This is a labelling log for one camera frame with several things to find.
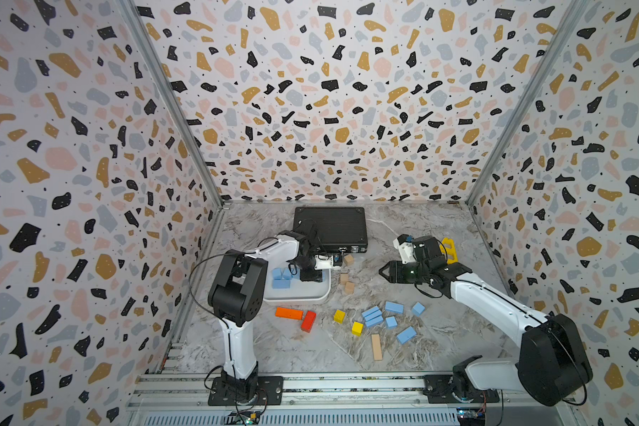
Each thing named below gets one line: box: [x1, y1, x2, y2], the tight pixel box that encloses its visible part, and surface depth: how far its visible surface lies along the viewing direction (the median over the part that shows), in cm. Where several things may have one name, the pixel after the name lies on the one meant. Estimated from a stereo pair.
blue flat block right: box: [384, 300, 405, 315], surface depth 92 cm
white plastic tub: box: [263, 266, 332, 304], surface depth 92 cm
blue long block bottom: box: [396, 325, 418, 345], surface depth 85 cm
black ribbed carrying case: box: [292, 206, 369, 253], surface depth 112 cm
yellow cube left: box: [333, 309, 347, 324], surface depth 87 cm
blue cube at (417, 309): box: [411, 301, 426, 317], surface depth 89 cm
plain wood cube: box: [344, 281, 355, 295], surface depth 95 cm
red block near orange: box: [300, 310, 316, 333], surface depth 88 cm
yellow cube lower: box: [350, 321, 364, 337], surface depth 85 cm
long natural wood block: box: [370, 333, 383, 361], surface depth 83 cm
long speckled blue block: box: [271, 279, 292, 290], surface depth 97 cm
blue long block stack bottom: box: [364, 314, 384, 328], surface depth 87 cm
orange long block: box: [275, 307, 305, 321], surface depth 90 cm
